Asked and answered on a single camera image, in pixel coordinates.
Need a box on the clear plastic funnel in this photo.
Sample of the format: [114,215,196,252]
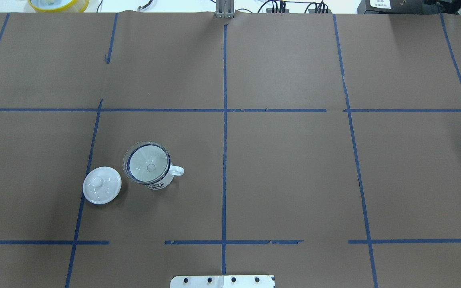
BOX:
[123,141,171,184]

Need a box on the white ceramic lid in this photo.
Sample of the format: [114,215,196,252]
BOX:
[82,166,122,205]

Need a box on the white enamel mug blue rim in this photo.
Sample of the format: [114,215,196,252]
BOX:
[123,141,184,190]

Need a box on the black desktop computer box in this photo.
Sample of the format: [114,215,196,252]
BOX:
[357,0,438,15]

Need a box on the yellow tape roll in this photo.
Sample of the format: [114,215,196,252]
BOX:
[27,0,90,13]

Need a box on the aluminium frame post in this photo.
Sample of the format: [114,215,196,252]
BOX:
[214,0,235,19]

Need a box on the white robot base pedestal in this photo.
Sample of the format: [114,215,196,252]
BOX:
[170,275,276,288]

